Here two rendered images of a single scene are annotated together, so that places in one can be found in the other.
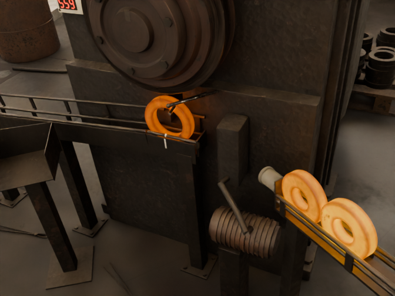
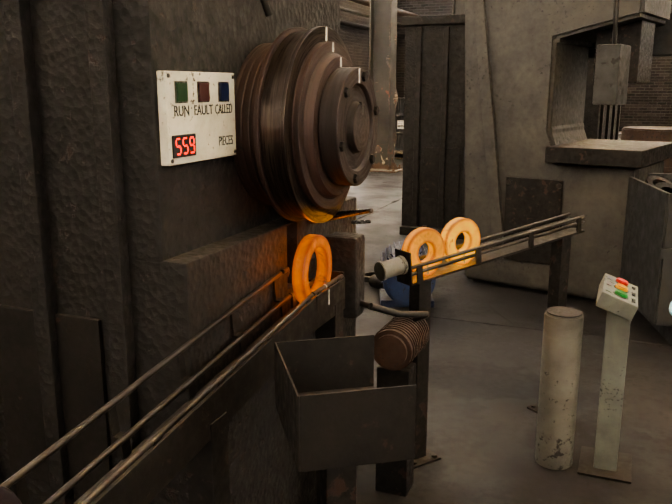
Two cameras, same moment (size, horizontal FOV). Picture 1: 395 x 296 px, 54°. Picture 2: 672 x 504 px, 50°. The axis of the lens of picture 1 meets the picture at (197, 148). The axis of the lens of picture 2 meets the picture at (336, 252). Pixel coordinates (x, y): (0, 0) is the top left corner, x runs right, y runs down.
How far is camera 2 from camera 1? 2.30 m
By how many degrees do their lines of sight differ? 87
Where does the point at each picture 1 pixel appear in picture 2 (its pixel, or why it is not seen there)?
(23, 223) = not seen: outside the picture
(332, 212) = (454, 233)
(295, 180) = (422, 236)
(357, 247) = (474, 242)
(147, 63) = (358, 165)
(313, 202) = (439, 241)
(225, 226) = (411, 331)
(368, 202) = not seen: hidden behind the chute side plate
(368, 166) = not seen: hidden behind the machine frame
